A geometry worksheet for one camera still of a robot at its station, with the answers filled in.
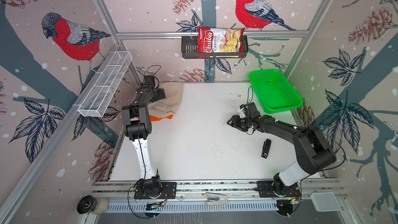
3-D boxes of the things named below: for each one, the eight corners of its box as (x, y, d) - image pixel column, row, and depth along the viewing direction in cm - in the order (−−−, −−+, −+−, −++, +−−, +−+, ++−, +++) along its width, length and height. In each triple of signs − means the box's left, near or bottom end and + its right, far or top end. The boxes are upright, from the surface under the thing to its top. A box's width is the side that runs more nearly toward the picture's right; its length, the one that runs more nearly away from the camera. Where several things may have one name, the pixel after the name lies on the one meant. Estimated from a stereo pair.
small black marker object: (260, 156, 85) (262, 154, 83) (264, 140, 91) (266, 138, 89) (266, 158, 84) (268, 156, 82) (269, 142, 90) (271, 140, 88)
